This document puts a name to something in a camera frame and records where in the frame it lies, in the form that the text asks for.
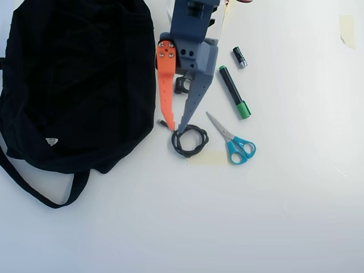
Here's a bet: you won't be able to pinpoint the wide beige masking tape strip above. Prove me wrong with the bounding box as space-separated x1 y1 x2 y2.
186 150 228 166

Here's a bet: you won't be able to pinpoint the black marker with green cap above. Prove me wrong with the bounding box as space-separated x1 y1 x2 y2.
218 65 252 120

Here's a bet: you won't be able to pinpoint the black cylindrical battery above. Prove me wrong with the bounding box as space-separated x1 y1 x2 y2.
232 46 248 69

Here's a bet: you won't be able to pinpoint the coiled black USB cable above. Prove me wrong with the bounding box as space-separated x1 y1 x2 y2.
158 119 210 159

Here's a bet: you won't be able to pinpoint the torn beige masking tape piece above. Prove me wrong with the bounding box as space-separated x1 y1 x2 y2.
339 15 357 49

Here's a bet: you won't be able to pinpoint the scissors with blue handles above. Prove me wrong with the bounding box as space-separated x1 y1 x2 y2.
205 111 257 166

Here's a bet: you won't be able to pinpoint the black fabric bag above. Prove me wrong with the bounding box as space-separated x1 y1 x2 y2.
0 0 157 210

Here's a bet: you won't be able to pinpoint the blue-grey gripper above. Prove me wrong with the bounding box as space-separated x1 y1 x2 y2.
156 32 220 133

